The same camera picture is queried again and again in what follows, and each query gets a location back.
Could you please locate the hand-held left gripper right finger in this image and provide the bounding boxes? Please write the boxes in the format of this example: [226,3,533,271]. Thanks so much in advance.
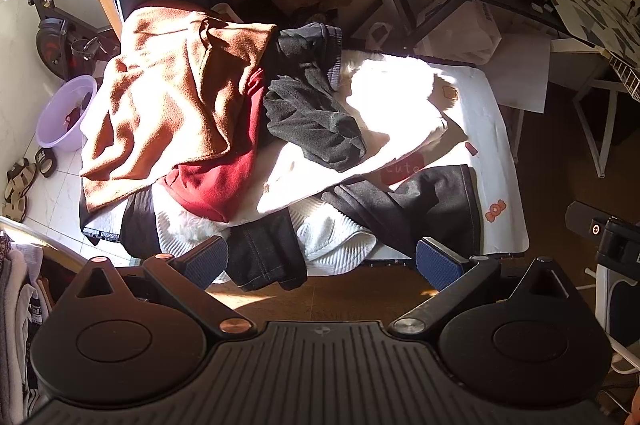
[387,237,581,341]

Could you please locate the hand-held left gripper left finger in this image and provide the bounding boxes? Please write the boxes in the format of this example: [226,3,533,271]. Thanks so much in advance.
[75,235,253,340]

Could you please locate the brown knit pinafore dress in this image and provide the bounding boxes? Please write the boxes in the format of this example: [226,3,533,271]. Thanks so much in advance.
[79,7,281,213]

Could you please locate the stack of folded clothes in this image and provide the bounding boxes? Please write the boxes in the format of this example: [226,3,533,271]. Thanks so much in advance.
[0,230,56,425]

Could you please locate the white fluffy garment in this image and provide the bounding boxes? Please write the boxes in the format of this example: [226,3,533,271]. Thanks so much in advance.
[152,200,226,256]

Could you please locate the dark denim jeans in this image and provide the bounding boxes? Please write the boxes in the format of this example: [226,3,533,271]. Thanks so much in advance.
[227,210,308,293]

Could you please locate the black pants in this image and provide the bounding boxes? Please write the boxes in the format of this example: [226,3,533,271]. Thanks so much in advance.
[320,164,483,258]

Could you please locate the red garment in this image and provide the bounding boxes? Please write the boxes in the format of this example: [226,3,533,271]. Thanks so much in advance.
[162,67,268,223]

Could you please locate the white ribbed knit garment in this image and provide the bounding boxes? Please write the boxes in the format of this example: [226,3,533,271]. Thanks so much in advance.
[290,197,378,278]

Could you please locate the black fleece garment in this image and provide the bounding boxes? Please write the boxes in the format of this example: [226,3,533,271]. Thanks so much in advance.
[262,75,368,173]

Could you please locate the brown sandal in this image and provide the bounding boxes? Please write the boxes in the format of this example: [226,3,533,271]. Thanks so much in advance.
[2,185,28,222]
[6,157,38,186]
[35,147,58,178]

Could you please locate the white paper board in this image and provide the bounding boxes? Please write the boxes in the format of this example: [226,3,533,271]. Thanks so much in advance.
[482,32,551,113]

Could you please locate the purple plastic basin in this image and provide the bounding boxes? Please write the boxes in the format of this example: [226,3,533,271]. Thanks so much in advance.
[39,75,98,153]

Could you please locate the white plastic bag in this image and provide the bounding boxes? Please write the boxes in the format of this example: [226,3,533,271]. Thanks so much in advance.
[415,0,503,66]

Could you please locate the black jacket with grey cuffs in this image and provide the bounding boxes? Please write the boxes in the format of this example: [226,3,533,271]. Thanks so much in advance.
[272,22,346,90]

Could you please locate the black exercise bike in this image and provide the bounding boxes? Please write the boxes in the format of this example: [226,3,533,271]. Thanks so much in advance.
[0,0,123,80]

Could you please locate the white metal frame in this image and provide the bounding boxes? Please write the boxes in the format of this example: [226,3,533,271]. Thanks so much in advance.
[572,65,631,178]

